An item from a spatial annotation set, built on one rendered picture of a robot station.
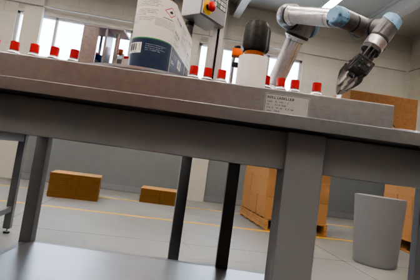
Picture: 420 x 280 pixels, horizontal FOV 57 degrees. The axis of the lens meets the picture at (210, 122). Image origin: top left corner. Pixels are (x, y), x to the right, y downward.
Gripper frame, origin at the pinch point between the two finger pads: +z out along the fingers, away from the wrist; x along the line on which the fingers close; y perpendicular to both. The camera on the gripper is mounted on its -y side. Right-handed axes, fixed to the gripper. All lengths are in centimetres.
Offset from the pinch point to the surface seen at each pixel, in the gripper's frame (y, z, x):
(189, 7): -1, 8, -65
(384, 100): -18.2, -15.4, 20.3
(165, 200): -434, 132, -39
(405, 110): -18.9, -17.4, 30.3
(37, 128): 82, 63, -47
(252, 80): 33.2, 24.4, -27.1
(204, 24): -8, 7, -58
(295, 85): 2.3, 8.4, -14.4
